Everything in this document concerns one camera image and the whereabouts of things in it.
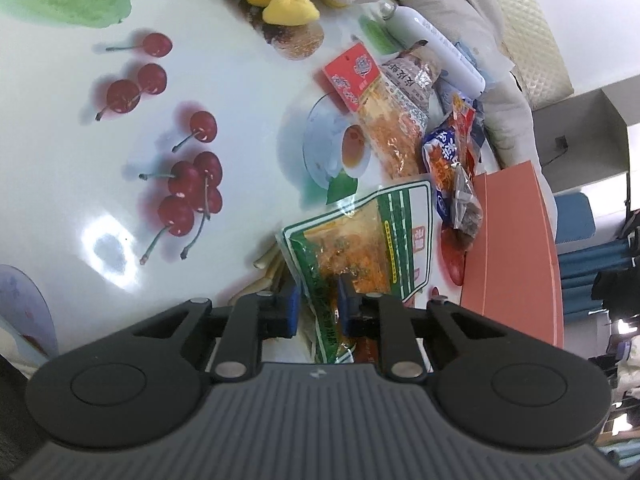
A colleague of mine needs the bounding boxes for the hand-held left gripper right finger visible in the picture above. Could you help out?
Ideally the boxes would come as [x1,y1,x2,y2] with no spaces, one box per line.
[337,274,506,380]

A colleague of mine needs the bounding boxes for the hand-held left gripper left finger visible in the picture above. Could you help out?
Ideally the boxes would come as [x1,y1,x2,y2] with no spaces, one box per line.
[134,281,303,380]

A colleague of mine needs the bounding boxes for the green white snack packet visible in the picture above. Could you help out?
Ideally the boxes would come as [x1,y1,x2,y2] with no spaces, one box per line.
[281,179,434,365]

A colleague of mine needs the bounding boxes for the blue white snack packet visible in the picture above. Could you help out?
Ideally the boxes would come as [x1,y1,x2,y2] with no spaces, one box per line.
[422,125,469,221]

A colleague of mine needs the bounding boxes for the orange cardboard box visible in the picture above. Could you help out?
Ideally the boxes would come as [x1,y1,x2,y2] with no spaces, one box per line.
[459,160,567,350]

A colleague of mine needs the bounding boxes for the clear brown snack packet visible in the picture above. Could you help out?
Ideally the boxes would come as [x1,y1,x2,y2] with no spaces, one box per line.
[451,164,484,237]

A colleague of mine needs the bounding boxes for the red label clear snack packet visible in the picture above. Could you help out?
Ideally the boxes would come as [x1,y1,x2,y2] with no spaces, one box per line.
[322,42,431,179]

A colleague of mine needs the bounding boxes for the small red snack packet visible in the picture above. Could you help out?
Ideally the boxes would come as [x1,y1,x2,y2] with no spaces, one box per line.
[451,92,477,171]

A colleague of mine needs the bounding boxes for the dark blue foil bag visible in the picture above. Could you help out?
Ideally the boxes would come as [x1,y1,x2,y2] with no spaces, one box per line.
[435,40,488,161]

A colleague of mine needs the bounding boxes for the blue chair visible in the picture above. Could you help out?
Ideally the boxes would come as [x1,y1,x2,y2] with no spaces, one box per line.
[554,192,597,245]

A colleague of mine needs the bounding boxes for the blue curtain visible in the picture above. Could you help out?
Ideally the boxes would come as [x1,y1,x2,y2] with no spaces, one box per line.
[556,237,640,317]

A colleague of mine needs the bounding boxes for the black hanging garment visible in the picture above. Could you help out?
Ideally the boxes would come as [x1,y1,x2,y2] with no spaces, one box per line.
[591,209,640,313]

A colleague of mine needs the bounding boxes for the fruit print mat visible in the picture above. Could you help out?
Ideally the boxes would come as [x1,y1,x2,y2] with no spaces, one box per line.
[0,0,501,366]

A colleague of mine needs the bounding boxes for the white spray bottle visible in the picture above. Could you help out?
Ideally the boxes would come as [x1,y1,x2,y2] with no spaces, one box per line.
[382,2,487,95]

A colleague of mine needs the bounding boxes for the grey duvet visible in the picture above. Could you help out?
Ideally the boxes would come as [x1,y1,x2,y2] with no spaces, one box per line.
[432,0,537,171]

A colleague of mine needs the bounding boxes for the cream quilted headboard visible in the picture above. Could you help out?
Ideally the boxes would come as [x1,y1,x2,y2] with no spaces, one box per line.
[500,0,574,111]

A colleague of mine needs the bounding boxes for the grey wall cabinet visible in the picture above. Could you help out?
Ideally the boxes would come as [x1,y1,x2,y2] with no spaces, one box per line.
[530,84,632,196]

